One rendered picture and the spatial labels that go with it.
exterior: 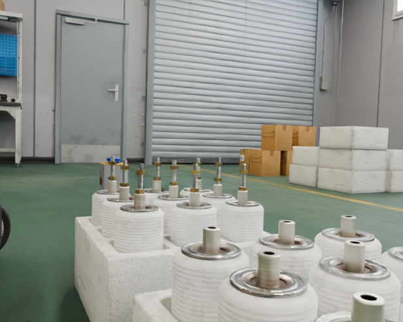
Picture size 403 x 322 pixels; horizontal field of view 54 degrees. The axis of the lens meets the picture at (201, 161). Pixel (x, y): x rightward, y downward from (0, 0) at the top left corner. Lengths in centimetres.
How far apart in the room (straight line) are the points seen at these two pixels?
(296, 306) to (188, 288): 15
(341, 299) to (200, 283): 15
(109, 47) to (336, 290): 579
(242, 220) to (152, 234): 20
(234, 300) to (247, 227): 48
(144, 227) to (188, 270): 29
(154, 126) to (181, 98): 62
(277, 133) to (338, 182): 138
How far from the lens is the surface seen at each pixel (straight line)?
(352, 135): 337
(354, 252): 47
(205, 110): 637
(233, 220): 85
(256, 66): 689
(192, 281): 47
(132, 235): 76
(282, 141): 468
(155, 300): 55
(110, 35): 614
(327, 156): 358
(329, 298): 46
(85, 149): 591
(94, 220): 100
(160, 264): 75
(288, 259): 53
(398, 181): 375
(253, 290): 38
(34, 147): 588
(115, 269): 72
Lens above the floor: 39
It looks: 3 degrees down
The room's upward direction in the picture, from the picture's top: 2 degrees clockwise
